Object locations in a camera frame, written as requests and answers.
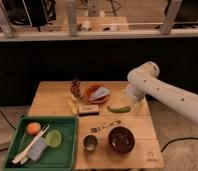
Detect brown pine cone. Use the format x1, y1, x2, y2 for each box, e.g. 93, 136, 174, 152
70, 79, 82, 100

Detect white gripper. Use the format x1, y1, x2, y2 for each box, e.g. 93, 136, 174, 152
125, 84, 145, 115

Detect small metal cup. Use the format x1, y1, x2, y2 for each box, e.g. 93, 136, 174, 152
83, 135, 98, 152

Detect black floor cable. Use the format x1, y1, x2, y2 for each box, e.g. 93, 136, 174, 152
160, 136, 198, 153

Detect orange fruit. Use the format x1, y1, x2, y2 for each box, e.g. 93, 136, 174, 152
26, 122, 41, 135

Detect wooden brush block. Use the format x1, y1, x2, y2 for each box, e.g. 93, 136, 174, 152
78, 105, 99, 116

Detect white plastic utensil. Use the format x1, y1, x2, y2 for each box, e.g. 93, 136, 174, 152
11, 124, 49, 164

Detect small green cup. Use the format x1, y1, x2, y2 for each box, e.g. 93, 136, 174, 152
45, 130, 62, 148

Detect orange plate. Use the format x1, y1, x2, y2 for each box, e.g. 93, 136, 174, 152
84, 84, 110, 104

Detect green plastic tray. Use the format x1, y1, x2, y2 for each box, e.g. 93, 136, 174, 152
3, 117, 78, 171

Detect yellow banana piece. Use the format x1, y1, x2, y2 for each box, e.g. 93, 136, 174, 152
67, 98, 78, 115

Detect blue sponge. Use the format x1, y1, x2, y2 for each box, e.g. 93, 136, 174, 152
27, 138, 47, 161

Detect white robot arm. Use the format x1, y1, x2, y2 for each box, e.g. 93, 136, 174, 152
126, 61, 198, 123

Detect blue grey cloth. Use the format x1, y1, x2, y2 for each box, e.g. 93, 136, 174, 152
90, 86, 110, 100

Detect metal fork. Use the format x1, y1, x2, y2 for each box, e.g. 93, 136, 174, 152
90, 120, 121, 132

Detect dark brown bowl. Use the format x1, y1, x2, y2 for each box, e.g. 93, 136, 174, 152
108, 126, 135, 154

